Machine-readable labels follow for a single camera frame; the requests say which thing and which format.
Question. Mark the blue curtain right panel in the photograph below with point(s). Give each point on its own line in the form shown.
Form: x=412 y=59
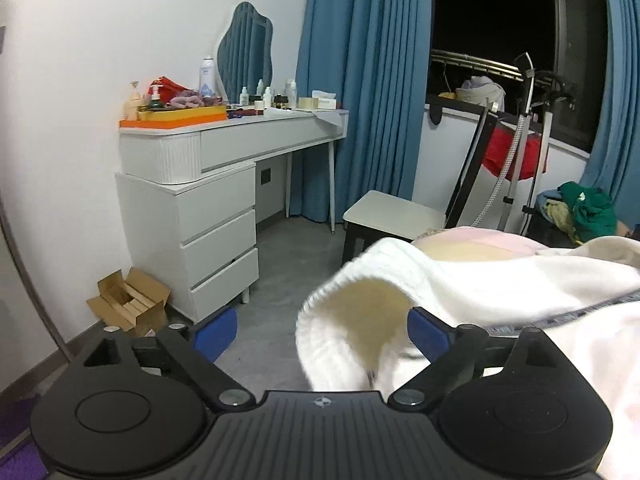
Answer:
x=614 y=159

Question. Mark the white stool with black legs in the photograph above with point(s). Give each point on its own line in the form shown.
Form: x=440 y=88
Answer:
x=377 y=215

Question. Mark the pastel rainbow bed sheet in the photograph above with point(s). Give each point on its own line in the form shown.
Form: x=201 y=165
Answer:
x=476 y=244

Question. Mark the orange tray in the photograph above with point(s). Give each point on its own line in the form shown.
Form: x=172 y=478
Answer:
x=171 y=119

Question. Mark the white dressing table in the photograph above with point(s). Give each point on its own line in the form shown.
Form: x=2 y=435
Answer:
x=187 y=198

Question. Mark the pump lotion bottle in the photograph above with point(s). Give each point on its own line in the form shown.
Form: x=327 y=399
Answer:
x=131 y=106

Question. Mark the white hooded sweatshirt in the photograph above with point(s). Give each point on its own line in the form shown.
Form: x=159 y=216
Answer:
x=351 y=333

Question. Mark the wavy edged mirror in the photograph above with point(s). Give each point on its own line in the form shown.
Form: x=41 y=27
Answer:
x=244 y=53

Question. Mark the tissue box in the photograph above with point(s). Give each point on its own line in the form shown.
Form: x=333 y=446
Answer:
x=324 y=100

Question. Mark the blue curtain panel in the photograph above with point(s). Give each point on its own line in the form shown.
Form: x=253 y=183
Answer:
x=614 y=159
x=373 y=55

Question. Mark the blue curtain left panel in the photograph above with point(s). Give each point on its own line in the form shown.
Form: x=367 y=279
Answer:
x=373 y=55

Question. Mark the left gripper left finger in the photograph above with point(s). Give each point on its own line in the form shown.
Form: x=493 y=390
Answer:
x=172 y=371

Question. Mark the white spray can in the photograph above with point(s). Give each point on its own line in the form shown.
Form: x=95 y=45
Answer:
x=206 y=87

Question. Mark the green garment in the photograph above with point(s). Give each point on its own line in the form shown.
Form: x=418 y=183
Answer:
x=592 y=211

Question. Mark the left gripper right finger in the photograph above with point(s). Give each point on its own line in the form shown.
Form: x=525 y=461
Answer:
x=452 y=352

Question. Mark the open cardboard box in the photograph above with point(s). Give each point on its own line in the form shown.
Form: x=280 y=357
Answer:
x=134 y=303

